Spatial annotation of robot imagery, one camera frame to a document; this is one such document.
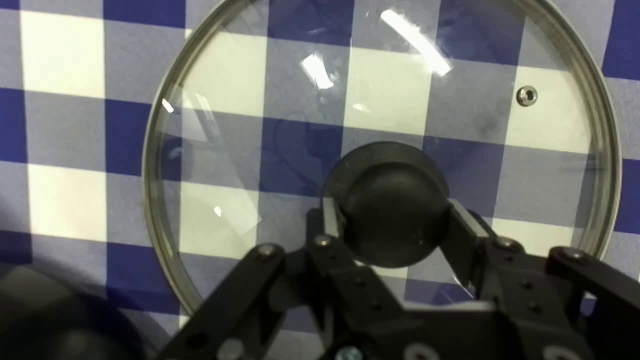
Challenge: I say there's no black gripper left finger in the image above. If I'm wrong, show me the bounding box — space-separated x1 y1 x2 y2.
156 195 402 360

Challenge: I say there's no glass lid with black knob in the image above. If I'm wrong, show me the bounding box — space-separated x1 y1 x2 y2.
140 0 625 319

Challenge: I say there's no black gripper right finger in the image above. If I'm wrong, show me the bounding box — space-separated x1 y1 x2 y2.
439 197 640 360

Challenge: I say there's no blue white checked tablecloth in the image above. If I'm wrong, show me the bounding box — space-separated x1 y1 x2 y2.
0 0 640 360

